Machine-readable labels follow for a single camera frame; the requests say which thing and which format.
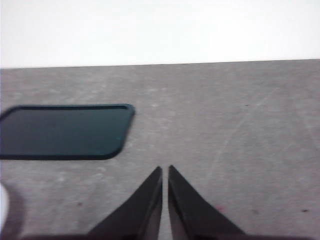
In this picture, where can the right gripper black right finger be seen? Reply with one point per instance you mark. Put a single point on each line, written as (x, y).
(190, 215)

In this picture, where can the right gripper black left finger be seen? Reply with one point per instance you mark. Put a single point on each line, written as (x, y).
(140, 215)

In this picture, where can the dark rectangular tray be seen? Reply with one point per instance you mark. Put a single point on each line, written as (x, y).
(62, 132)

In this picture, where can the pale grey round plate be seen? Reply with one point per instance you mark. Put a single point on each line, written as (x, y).
(2, 202)

